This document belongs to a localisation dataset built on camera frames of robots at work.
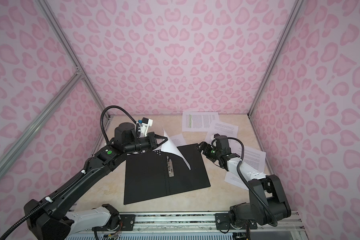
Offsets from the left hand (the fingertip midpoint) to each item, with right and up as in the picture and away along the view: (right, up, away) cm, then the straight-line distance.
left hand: (168, 137), depth 67 cm
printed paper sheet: (-1, -4, +2) cm, 5 cm away
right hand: (+16, -8, +20) cm, 27 cm away
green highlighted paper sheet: (+18, +9, +51) cm, 55 cm away
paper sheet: (+41, +2, +44) cm, 60 cm away
